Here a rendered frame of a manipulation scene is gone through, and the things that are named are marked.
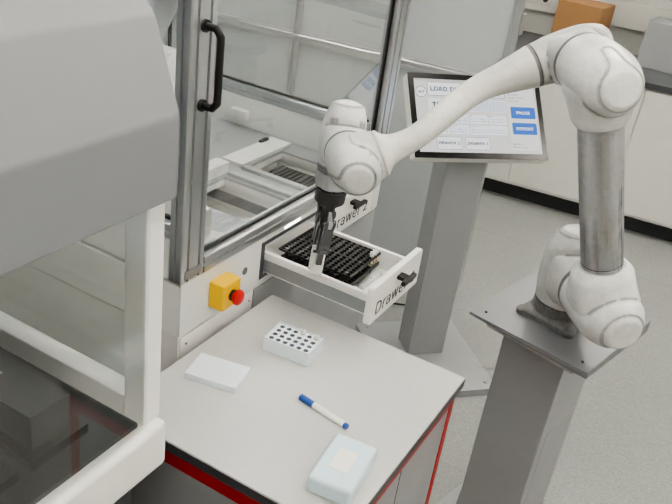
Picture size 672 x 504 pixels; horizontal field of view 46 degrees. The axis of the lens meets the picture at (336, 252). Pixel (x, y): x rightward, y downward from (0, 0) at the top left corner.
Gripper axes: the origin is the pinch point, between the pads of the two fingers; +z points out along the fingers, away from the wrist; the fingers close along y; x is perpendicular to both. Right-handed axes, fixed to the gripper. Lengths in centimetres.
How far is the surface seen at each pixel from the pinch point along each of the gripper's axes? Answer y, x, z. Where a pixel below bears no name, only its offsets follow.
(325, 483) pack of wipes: -60, 4, 16
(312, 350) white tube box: -16.3, 0.6, 15.9
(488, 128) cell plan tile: 83, -72, -15
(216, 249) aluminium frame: -2.6, 25.4, -1.9
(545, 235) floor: 209, -182, 82
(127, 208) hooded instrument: -63, 45, -39
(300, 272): 6.9, 2.0, 7.6
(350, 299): -3.3, -9.9, 8.6
